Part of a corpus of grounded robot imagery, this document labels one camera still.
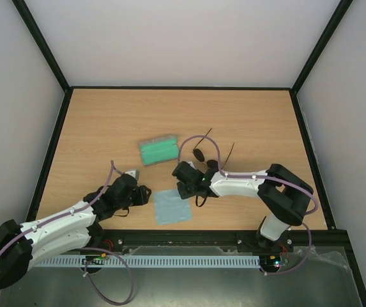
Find black aluminium frame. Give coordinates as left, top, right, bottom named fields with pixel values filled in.
left=12, top=0, right=366, bottom=306

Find right controller board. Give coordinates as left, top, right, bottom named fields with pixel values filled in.
left=261, top=253, right=289, bottom=268

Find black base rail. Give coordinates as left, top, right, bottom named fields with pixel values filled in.
left=102, top=228, right=349, bottom=253

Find dark aviator sunglasses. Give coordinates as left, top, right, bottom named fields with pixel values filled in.
left=192, top=138, right=235, bottom=169

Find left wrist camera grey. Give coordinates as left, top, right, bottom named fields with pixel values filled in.
left=125, top=169, right=140, bottom=181

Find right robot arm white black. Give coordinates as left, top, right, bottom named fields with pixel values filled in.
left=172, top=161, right=318, bottom=251

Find light blue slotted cable duct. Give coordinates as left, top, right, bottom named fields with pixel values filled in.
left=36, top=255, right=260, bottom=269

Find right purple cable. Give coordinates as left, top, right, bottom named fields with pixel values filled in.
left=176, top=135, right=319, bottom=276

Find grey glasses case green lining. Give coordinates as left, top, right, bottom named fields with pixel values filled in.
left=139, top=134, right=179, bottom=166

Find left controller board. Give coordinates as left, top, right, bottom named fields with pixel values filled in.
left=80, top=253, right=110, bottom=265

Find light blue cleaning cloth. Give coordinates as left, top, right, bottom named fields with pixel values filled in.
left=153, top=189, right=192, bottom=225

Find purple cable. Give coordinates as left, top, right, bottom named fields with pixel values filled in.
left=0, top=159, right=136, bottom=304
left=176, top=135, right=319, bottom=276

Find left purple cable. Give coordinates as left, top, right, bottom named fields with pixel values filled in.
left=0, top=159, right=136, bottom=304

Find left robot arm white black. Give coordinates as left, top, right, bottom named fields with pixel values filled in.
left=0, top=174, right=151, bottom=289

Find controller board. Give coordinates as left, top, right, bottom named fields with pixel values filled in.
left=261, top=253, right=289, bottom=268
left=80, top=253, right=110, bottom=265

